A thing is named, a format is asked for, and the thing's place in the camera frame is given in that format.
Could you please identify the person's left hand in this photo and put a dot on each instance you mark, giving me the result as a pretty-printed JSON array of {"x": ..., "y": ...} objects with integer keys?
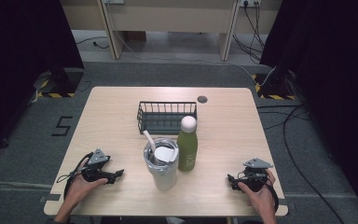
[{"x": 79, "y": 189}]

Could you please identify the black curtain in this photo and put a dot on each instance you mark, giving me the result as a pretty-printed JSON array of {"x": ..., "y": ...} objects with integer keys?
[
  {"x": 18, "y": 62},
  {"x": 338, "y": 77}
]

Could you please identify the person's right hand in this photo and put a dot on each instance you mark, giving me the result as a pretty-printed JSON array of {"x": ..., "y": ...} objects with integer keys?
[{"x": 262, "y": 199}]

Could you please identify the white tumbler with straw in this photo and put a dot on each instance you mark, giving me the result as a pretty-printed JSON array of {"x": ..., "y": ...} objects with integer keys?
[{"x": 163, "y": 174}]

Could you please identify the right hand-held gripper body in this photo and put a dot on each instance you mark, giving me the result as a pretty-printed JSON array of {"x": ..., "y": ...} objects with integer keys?
[{"x": 256, "y": 163}]

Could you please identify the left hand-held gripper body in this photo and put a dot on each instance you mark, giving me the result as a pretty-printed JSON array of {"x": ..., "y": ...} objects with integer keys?
[{"x": 98, "y": 157}]

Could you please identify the white power strip with plugs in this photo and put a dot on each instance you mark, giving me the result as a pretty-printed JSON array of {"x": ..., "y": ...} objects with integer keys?
[{"x": 250, "y": 2}]

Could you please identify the green bottle with white cap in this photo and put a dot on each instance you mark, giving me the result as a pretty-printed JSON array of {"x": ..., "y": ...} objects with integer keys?
[{"x": 187, "y": 152}]

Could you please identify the stand base with hazard tape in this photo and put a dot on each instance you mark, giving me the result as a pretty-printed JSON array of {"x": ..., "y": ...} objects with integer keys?
[
  {"x": 276, "y": 90},
  {"x": 56, "y": 90}
]

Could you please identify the brown box under desk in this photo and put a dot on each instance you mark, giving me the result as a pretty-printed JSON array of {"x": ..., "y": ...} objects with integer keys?
[{"x": 135, "y": 36}]

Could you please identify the grey tape strip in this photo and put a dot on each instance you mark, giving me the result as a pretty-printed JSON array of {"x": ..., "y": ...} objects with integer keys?
[
  {"x": 53, "y": 197},
  {"x": 289, "y": 203}
]

